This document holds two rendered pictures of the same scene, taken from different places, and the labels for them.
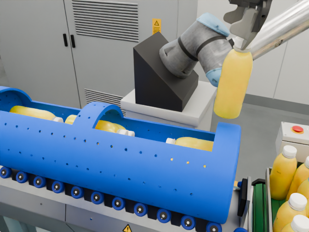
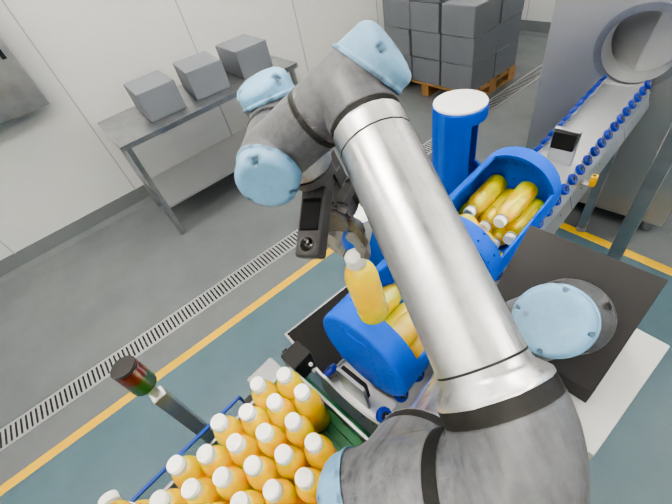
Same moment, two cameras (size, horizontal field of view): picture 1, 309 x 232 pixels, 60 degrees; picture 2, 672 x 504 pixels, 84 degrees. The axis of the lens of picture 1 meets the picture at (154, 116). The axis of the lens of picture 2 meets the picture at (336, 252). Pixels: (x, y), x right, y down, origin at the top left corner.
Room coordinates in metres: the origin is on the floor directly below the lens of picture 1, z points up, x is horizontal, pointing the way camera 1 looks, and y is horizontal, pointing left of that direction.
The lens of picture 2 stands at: (0.88, -0.62, 1.98)
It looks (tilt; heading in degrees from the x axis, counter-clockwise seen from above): 45 degrees down; 126
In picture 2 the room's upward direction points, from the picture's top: 15 degrees counter-clockwise
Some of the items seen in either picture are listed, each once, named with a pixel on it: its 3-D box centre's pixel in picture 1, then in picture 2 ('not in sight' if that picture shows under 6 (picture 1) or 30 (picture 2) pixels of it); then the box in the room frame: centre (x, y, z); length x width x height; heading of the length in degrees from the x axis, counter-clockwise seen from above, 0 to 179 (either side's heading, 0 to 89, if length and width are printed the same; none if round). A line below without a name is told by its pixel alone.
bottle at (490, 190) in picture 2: not in sight; (484, 196); (0.76, 0.48, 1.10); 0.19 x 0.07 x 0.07; 72
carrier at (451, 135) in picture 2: not in sight; (456, 172); (0.49, 1.31, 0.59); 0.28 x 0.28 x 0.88
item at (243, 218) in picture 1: (243, 201); (355, 386); (0.57, -0.27, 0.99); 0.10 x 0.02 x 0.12; 162
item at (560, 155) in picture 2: not in sight; (562, 147); (0.99, 0.99, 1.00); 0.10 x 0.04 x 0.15; 162
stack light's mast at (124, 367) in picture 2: not in sight; (140, 381); (0.11, -0.52, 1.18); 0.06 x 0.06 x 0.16
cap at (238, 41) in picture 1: (243, 42); (355, 258); (0.62, -0.20, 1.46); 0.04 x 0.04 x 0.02
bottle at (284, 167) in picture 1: (282, 174); not in sight; (0.69, -0.44, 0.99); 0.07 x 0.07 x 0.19
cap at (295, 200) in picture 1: (297, 200); (302, 392); (0.48, -0.37, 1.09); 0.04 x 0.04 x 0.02
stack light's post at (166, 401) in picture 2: not in sight; (233, 454); (0.11, -0.52, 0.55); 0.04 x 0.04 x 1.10; 72
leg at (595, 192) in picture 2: not in sight; (595, 192); (1.27, 1.64, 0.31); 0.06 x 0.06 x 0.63; 72
